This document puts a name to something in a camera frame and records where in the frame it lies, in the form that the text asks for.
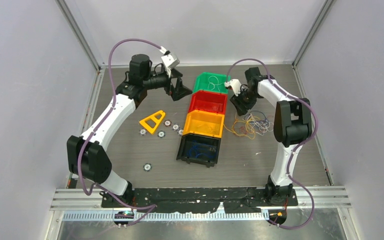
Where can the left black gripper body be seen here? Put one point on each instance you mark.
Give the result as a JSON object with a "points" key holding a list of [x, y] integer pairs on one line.
{"points": [[172, 91]]}

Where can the lone round disc front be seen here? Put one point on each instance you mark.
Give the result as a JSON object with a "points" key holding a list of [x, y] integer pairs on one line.
{"points": [[147, 167]]}

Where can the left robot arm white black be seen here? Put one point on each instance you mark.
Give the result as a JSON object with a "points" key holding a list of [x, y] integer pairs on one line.
{"points": [[86, 153]]}

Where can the round disc red centre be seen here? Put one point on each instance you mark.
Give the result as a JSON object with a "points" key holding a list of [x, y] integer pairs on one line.
{"points": [[167, 123]]}

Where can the round disc middle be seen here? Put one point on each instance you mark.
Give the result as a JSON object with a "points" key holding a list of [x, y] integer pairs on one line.
{"points": [[175, 127]]}

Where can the round disc lower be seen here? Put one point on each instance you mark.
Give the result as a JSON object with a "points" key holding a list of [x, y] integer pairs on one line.
{"points": [[161, 134]]}

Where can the green plastic bin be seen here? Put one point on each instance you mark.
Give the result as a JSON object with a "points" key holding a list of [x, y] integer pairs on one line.
{"points": [[211, 82]]}

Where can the yellow triangular plastic piece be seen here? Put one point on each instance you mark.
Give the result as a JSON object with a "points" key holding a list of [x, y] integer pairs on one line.
{"points": [[153, 121]]}

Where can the round disc beside bin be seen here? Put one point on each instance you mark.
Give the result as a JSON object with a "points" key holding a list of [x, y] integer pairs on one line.
{"points": [[180, 132]]}

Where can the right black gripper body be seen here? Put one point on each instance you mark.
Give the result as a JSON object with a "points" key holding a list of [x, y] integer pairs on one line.
{"points": [[245, 100]]}

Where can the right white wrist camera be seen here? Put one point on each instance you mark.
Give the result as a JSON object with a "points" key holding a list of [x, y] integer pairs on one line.
{"points": [[234, 85]]}

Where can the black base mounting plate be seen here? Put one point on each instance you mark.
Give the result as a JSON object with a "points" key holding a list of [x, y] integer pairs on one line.
{"points": [[195, 198]]}

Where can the black plastic bin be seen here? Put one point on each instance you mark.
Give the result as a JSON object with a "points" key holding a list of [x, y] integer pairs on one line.
{"points": [[199, 149]]}

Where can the aluminium frame rail front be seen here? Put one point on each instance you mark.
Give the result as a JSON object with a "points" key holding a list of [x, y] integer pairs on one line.
{"points": [[73, 205]]}

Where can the yellow plastic bin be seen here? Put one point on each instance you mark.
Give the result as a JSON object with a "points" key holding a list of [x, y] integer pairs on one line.
{"points": [[204, 123]]}

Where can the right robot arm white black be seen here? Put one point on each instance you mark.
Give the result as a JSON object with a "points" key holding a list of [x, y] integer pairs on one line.
{"points": [[292, 125]]}

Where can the red plastic bin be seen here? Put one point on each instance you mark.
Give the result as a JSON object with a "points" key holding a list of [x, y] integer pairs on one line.
{"points": [[208, 101]]}

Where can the round disc left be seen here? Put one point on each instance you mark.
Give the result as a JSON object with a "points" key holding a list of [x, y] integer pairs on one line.
{"points": [[143, 132]]}

